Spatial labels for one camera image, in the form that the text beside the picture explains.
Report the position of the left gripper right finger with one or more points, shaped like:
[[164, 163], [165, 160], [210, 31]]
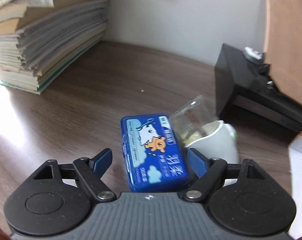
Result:
[[241, 199]]

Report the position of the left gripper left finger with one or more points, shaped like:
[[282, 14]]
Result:
[[56, 198]]

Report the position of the white diffuser with bottle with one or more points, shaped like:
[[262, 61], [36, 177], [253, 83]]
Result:
[[197, 126]]

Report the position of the stack of books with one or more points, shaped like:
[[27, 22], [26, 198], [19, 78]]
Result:
[[39, 39]]

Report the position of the blue tin box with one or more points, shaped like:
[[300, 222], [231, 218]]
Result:
[[154, 161]]

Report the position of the black monitor riser shelf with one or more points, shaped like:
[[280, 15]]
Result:
[[242, 83]]

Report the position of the wooden book stand board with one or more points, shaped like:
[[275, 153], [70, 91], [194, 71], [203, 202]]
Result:
[[283, 46]]

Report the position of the orange white box lid tray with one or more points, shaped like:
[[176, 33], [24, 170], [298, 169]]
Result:
[[295, 155]]

